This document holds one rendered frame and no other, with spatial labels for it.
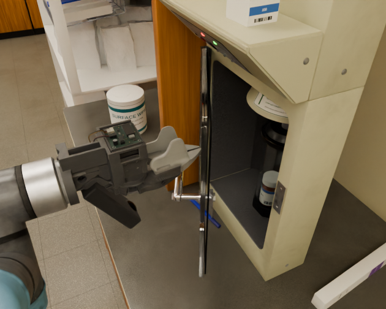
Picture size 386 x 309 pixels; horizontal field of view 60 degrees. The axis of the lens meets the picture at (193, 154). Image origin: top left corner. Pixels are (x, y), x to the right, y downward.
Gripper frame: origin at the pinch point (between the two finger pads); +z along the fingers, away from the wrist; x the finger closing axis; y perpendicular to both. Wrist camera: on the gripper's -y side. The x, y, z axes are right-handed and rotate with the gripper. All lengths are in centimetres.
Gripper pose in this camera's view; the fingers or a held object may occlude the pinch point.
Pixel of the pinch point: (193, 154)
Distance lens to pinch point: 55.0
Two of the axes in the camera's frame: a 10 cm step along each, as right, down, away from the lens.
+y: 0.0, -7.9, -6.2
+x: -4.3, -5.6, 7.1
